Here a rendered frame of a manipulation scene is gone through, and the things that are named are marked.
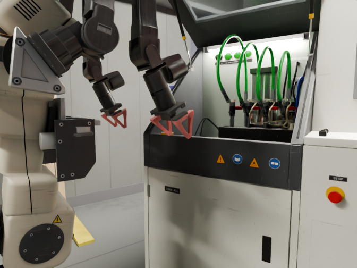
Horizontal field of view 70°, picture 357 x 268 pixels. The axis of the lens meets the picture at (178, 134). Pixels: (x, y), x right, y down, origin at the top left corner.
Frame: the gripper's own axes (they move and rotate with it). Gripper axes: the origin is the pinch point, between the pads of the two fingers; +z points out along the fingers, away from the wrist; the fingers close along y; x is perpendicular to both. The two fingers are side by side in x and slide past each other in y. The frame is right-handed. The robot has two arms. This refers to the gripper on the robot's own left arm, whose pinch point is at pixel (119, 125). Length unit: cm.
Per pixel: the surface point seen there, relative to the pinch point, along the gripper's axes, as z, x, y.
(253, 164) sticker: 27, -23, -46
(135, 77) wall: 6, -106, 177
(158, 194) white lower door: 37.7, 0.0, -3.8
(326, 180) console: 33, -30, -68
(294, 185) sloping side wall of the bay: 34, -25, -59
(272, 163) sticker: 27, -26, -52
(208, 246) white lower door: 58, 0, -29
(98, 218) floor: 104, 16, 133
